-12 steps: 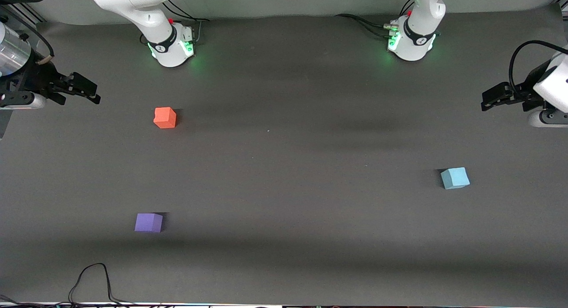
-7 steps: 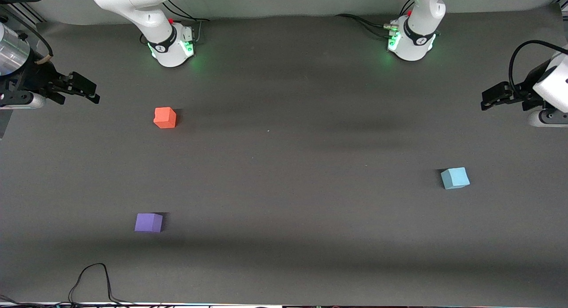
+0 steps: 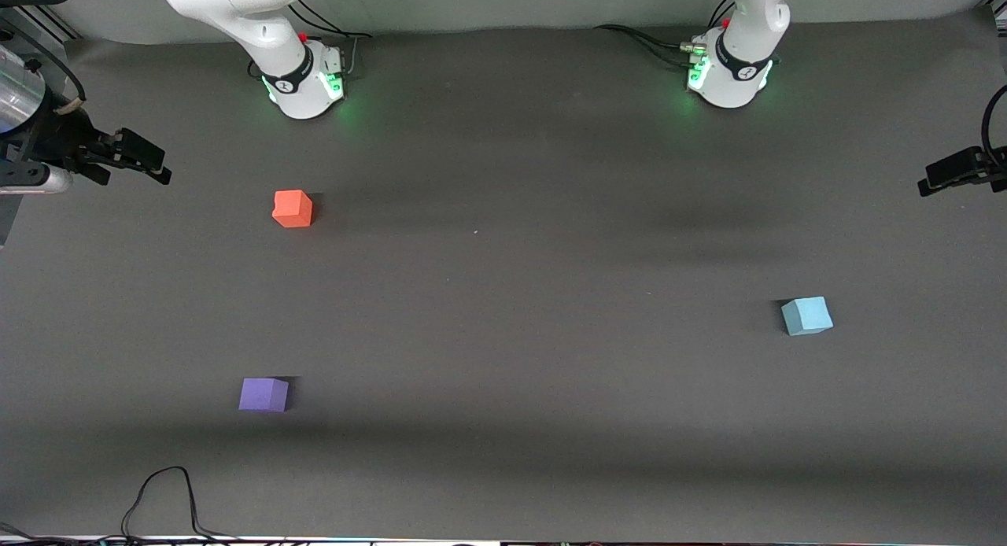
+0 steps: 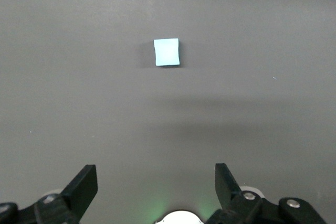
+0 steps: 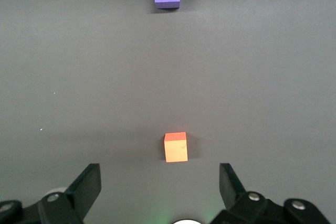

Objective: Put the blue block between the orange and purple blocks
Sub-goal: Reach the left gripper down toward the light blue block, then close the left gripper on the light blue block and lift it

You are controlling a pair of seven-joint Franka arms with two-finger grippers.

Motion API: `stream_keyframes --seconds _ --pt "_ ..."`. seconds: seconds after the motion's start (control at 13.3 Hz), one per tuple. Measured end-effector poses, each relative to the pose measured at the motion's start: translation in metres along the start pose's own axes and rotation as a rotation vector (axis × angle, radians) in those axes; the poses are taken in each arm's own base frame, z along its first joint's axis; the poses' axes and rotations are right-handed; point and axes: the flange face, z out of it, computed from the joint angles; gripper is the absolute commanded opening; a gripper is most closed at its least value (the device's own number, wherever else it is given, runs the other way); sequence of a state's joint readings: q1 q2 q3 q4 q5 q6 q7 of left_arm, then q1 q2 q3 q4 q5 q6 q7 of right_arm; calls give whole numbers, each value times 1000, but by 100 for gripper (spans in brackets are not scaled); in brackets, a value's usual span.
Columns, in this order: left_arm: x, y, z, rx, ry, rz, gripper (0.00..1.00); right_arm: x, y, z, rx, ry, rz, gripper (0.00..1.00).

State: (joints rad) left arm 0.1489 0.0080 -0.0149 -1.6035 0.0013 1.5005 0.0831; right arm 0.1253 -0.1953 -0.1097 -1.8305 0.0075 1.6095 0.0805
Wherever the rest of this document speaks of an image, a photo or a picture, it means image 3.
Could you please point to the purple block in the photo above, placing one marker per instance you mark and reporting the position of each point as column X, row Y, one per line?
column 263, row 395

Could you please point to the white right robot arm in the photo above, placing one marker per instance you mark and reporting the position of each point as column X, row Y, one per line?
column 267, row 35

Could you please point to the orange block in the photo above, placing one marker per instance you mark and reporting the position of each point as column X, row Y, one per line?
column 292, row 209

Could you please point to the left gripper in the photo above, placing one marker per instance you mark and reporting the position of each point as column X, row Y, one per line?
column 969, row 169

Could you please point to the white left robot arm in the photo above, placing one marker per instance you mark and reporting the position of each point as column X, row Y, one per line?
column 739, row 74

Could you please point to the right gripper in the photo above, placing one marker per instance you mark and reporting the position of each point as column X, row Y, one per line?
column 64, row 139

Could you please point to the light blue block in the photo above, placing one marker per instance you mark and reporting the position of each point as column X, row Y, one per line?
column 807, row 316

